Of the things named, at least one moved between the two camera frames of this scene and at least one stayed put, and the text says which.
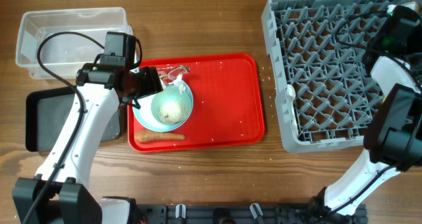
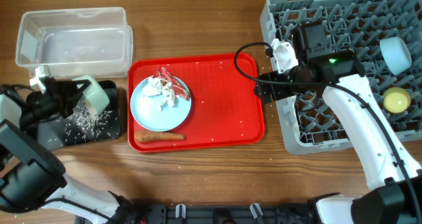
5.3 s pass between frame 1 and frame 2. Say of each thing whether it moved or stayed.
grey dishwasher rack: stayed
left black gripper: moved
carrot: stayed
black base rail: stayed
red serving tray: stayed
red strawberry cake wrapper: moved
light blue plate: stayed
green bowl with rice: moved
